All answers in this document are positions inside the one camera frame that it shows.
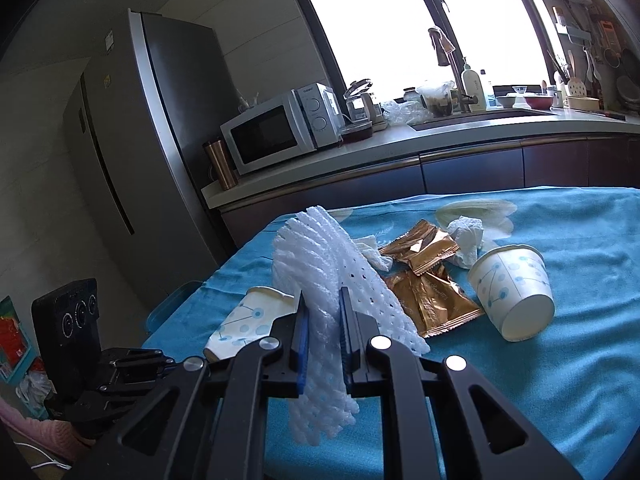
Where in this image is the white foam fruit net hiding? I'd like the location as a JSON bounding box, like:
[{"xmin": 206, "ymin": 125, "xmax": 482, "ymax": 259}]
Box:
[{"xmin": 272, "ymin": 206, "xmax": 431, "ymax": 445}]

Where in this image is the teal trash bin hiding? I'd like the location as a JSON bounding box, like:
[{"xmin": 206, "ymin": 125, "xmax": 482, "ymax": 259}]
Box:
[{"xmin": 145, "ymin": 281, "xmax": 203, "ymax": 335}]

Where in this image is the kitchen counter with cabinets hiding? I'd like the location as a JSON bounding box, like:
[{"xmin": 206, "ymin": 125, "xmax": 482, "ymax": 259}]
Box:
[{"xmin": 202, "ymin": 110, "xmax": 639, "ymax": 247}]

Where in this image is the kitchen faucet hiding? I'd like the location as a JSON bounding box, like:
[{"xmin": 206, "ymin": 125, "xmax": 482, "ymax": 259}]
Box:
[{"xmin": 428, "ymin": 26, "xmax": 477, "ymax": 114}]

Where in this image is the blue floral tablecloth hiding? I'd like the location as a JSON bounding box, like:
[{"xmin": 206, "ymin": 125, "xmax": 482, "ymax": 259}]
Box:
[{"xmin": 143, "ymin": 188, "xmax": 639, "ymax": 479}]

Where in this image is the tipped paper cup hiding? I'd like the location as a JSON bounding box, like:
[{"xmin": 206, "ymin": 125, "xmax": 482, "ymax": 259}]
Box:
[{"xmin": 203, "ymin": 286, "xmax": 297, "ymax": 362}]

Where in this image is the upright paper cup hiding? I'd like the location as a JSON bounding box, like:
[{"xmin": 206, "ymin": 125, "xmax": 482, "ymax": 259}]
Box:
[{"xmin": 468, "ymin": 245, "xmax": 555, "ymax": 342}]

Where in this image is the crumpled white tissue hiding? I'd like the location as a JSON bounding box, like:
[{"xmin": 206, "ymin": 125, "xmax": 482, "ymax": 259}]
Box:
[{"xmin": 446, "ymin": 216, "xmax": 484, "ymax": 270}]

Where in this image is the small white tissue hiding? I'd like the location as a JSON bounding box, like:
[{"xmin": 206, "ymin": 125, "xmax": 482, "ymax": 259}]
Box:
[{"xmin": 352, "ymin": 235, "xmax": 394, "ymax": 272}]

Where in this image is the copper tumbler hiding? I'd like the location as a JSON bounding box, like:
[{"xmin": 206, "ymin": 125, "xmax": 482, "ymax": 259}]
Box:
[{"xmin": 204, "ymin": 140, "xmax": 238, "ymax": 191}]

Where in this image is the silver refrigerator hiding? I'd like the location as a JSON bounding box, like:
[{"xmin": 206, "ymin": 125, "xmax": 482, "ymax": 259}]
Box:
[{"xmin": 63, "ymin": 10, "xmax": 238, "ymax": 307}]

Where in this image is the white microwave oven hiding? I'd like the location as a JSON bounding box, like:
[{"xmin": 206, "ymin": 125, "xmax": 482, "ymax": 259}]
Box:
[{"xmin": 221, "ymin": 82, "xmax": 345, "ymax": 174}]

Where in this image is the red bowl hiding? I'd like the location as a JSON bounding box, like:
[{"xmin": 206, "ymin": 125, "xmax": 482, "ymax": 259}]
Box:
[{"xmin": 524, "ymin": 93, "xmax": 554, "ymax": 110}]

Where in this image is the glass kettle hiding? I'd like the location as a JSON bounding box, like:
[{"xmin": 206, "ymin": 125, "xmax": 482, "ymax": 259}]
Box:
[{"xmin": 343, "ymin": 78, "xmax": 388, "ymax": 132}]

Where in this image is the white soap bottle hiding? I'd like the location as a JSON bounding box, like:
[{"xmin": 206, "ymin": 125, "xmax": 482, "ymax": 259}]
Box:
[{"xmin": 461, "ymin": 63, "xmax": 486, "ymax": 112}]

